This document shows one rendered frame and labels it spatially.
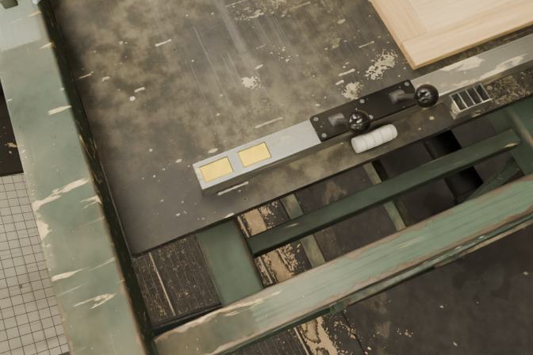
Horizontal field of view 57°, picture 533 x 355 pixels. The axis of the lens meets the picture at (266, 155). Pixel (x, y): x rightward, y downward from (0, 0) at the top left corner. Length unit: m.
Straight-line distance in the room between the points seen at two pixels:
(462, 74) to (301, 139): 0.33
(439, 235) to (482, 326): 1.74
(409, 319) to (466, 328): 0.31
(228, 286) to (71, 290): 0.25
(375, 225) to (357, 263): 1.94
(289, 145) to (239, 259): 0.22
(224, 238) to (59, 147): 0.31
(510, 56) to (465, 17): 0.12
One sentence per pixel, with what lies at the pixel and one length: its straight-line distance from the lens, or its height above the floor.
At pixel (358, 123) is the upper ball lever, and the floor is 1.54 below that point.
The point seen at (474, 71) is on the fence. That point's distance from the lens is 1.00.
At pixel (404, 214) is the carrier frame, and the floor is 0.11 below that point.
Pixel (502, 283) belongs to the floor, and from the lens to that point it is 2.45.
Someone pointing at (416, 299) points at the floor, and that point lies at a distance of 2.70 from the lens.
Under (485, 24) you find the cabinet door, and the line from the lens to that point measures 1.10.
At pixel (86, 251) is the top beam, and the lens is 0.78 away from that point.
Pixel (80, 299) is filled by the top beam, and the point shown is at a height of 1.89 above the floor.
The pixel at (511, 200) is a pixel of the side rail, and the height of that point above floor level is 1.31.
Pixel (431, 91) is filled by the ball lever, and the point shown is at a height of 1.44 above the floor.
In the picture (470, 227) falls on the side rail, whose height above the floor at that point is 1.38.
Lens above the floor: 2.13
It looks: 41 degrees down
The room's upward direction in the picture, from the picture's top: 96 degrees counter-clockwise
